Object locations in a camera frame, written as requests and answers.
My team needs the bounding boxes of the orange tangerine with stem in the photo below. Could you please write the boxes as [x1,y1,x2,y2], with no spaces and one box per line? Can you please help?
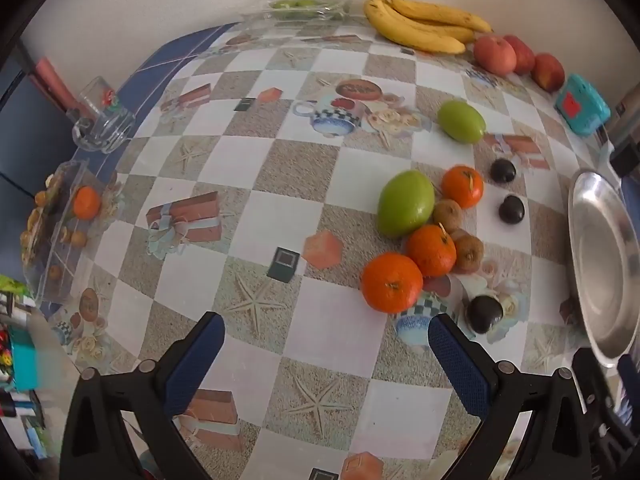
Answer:
[441,165,485,209]

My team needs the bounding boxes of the teal carton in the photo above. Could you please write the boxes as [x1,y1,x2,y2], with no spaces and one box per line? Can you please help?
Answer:
[10,342,40,392]

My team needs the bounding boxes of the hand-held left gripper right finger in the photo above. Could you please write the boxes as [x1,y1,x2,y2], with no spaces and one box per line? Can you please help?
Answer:
[428,312,593,480]

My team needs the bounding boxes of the pink roll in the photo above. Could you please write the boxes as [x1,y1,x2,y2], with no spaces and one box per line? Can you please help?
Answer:
[31,57,76,111]

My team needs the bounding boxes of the clear plastic container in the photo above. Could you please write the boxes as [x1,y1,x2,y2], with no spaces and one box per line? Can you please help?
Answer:
[20,160,121,303]

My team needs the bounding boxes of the metal bowl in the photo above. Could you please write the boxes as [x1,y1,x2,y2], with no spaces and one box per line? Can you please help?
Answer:
[567,170,640,368]

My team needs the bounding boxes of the pale red apple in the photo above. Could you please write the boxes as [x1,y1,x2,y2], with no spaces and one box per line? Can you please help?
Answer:
[473,35,517,76]

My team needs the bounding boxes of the yellow banana bunch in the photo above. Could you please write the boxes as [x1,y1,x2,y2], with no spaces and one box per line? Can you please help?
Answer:
[363,0,495,54]

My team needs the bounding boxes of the small orange tangerine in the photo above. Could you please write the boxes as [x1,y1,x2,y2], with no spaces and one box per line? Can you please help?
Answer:
[406,224,457,278]

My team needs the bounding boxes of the large green mango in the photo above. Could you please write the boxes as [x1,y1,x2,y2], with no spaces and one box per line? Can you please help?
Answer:
[376,170,436,239]

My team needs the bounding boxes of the tangerine in plastic container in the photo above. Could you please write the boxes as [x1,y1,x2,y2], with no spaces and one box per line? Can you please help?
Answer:
[73,186,102,220]

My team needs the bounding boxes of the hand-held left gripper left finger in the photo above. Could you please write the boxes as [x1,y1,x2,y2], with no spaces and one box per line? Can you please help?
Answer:
[60,311,226,480]

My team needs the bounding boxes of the dark plum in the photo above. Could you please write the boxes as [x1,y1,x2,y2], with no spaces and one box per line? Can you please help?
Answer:
[466,295,504,335]
[498,194,526,225]
[489,158,517,184]

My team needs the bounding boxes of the large orange tangerine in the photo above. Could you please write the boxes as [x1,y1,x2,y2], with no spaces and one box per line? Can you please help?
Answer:
[360,252,424,315]

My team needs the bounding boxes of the small green mango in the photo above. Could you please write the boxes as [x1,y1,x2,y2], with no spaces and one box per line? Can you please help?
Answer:
[437,100,487,145]

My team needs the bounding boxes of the clear bag of green fruit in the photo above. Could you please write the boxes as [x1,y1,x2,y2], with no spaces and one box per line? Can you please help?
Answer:
[242,0,353,23]

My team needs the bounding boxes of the brown kiwi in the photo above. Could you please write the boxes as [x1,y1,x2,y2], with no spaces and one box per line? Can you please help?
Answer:
[433,199,463,233]
[452,232,485,273]

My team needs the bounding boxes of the checkered printed tablecloth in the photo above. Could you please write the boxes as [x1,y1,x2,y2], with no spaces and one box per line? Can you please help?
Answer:
[37,12,640,480]

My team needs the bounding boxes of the teal toy house box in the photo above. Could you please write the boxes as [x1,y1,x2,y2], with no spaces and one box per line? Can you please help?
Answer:
[555,74,612,137]

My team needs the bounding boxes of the clear glass cup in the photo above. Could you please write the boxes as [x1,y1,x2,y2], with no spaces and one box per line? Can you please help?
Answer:
[71,76,137,153]

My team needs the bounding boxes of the black charger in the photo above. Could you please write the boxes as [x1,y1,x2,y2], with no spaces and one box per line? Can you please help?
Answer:
[609,140,640,178]

